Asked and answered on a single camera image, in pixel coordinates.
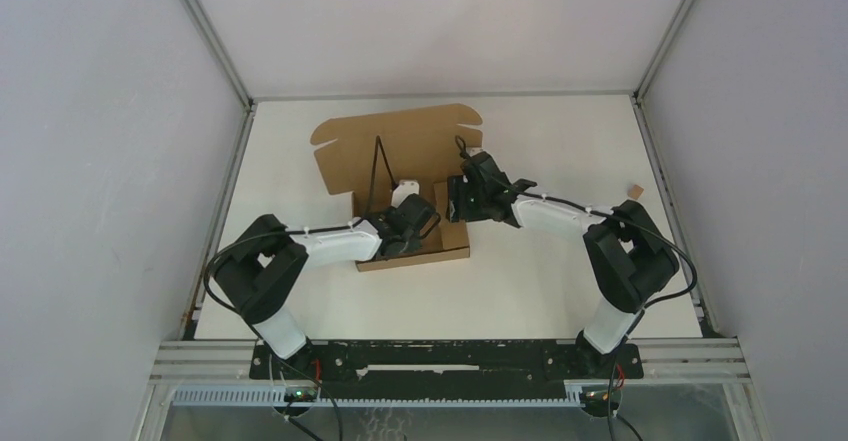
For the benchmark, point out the brown cardboard box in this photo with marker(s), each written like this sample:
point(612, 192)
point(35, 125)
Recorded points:
point(367, 155)

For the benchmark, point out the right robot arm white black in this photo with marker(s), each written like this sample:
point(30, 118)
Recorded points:
point(631, 261)

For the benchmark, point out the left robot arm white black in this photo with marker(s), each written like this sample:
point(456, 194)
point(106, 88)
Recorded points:
point(259, 270)

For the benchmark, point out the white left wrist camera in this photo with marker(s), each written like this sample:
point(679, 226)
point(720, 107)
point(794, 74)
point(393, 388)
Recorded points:
point(404, 189)

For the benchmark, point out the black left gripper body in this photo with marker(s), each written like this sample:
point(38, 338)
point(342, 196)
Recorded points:
point(412, 243)

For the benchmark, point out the small brown cardboard scrap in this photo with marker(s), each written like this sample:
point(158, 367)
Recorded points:
point(635, 192)

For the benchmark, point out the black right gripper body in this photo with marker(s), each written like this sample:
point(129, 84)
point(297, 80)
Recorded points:
point(472, 202)

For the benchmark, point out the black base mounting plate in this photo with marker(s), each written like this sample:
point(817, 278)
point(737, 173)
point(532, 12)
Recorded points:
point(458, 370)

